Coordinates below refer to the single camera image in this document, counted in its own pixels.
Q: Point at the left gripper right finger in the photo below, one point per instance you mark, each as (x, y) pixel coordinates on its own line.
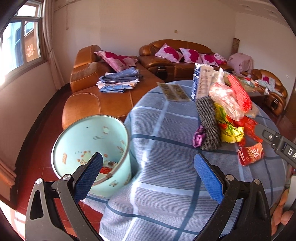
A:
(253, 221)

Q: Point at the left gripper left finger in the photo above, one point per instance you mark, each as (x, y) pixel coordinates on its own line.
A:
(42, 218)

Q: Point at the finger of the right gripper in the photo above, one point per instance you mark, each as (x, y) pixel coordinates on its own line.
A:
(281, 145)

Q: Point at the yellow green snack bag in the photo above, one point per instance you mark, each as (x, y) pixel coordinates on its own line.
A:
(229, 133)

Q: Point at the red foam mesh net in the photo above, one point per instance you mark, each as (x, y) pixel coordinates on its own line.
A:
(241, 95)

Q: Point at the clear plastic bag red print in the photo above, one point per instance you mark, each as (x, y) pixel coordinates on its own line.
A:
(224, 96)

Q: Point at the purple snack wrapper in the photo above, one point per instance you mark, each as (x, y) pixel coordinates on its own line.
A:
(199, 136)

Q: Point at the black white mesh wrapper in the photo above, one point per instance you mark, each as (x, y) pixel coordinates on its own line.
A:
(206, 112)

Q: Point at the light blue trash bin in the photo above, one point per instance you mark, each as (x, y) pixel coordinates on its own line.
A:
(81, 140)

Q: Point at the person's right hand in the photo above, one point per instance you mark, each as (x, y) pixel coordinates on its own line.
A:
(280, 216)

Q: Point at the brown wooden door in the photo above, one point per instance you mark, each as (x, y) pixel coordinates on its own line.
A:
(290, 110)

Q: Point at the red candy wrapper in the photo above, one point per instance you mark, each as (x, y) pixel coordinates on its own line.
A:
(250, 155)

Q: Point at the brown leather armchair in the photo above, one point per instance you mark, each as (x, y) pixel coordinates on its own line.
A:
(277, 93)

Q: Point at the wooden coffee table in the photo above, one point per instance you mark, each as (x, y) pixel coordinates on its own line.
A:
(256, 93)

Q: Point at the blue plaid tablecloth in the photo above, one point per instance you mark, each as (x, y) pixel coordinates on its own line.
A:
(166, 200)

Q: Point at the pink cloth covered object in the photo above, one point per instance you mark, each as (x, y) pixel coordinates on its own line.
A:
(240, 63)

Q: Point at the tall blue white milk carton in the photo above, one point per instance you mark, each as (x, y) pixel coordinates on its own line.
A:
(202, 79)

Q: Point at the pink pillow right on sofa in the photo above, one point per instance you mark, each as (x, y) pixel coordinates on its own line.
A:
(213, 59)

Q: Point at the pink pillow on sofa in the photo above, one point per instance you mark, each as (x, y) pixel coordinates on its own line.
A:
(191, 56)
(169, 53)
(213, 59)

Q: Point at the orange leather chaise sofa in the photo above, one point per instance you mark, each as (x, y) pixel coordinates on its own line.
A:
(87, 100)

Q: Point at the flat gold black packet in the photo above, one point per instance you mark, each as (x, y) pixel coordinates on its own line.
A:
(173, 92)

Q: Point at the pink pillow middle on sofa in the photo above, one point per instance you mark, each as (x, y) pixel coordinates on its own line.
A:
(191, 56)

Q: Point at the folded blue plaid bedding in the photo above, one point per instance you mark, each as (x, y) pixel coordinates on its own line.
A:
(119, 82)

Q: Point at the brown leather long sofa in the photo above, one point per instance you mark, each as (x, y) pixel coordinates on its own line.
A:
(165, 69)

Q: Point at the pink pillow left on sofa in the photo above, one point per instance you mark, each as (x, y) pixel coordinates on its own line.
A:
(169, 53)

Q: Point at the pink pillow on chaise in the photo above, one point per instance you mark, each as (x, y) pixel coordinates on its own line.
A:
(117, 62)

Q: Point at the beige curtain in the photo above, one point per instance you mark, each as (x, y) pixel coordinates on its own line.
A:
(47, 22)

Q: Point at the window with frame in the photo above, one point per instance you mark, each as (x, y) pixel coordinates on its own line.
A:
(21, 39)

